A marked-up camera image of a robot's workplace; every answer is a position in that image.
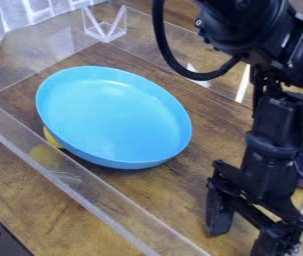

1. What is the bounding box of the blue plastic plate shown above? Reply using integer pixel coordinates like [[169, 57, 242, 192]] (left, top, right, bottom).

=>
[[35, 66, 192, 170]]

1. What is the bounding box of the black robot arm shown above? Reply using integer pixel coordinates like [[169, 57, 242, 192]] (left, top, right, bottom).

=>
[[198, 0, 303, 256]]

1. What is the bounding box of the black corrugated cable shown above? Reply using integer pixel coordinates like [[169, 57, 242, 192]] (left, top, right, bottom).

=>
[[151, 0, 244, 82]]

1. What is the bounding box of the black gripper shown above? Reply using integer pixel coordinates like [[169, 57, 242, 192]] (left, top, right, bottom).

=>
[[206, 133, 303, 256]]

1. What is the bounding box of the clear acrylic front wall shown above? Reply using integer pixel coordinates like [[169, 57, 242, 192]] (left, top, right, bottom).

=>
[[0, 108, 210, 256]]

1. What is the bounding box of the white patterned curtain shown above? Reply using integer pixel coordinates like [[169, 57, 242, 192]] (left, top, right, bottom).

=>
[[0, 0, 108, 45]]

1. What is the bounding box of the yellow toy lemon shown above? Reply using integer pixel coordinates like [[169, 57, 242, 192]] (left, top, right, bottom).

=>
[[43, 126, 63, 149]]

